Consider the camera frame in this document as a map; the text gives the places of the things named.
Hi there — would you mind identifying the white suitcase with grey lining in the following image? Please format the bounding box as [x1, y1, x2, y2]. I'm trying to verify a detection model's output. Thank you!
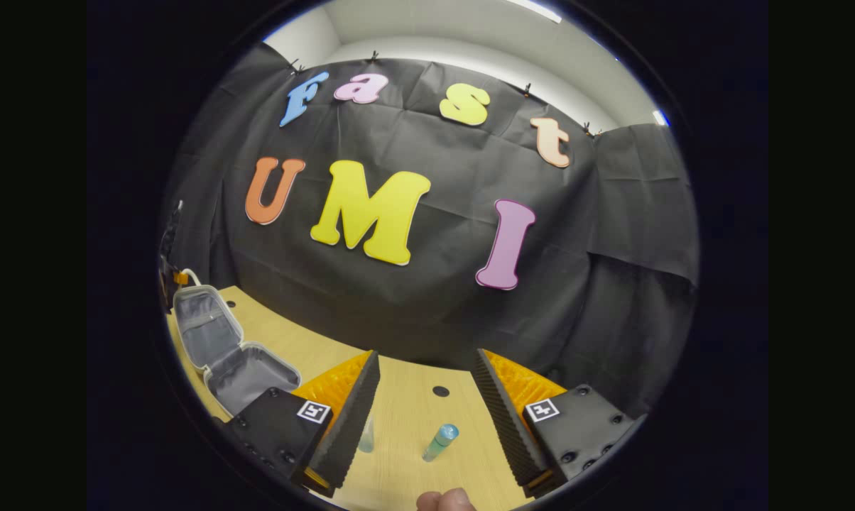
[173, 268, 303, 417]

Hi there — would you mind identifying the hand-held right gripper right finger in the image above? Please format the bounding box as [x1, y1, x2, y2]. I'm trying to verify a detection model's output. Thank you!
[475, 348, 638, 499]

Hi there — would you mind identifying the blue capped bottle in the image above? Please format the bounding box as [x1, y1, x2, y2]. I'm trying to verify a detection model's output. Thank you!
[422, 424, 460, 463]

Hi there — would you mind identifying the long ceiling light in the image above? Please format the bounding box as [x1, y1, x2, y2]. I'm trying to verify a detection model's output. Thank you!
[506, 0, 563, 24]

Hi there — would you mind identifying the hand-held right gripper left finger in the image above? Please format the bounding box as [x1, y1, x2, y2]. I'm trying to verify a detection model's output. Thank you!
[222, 349, 382, 499]

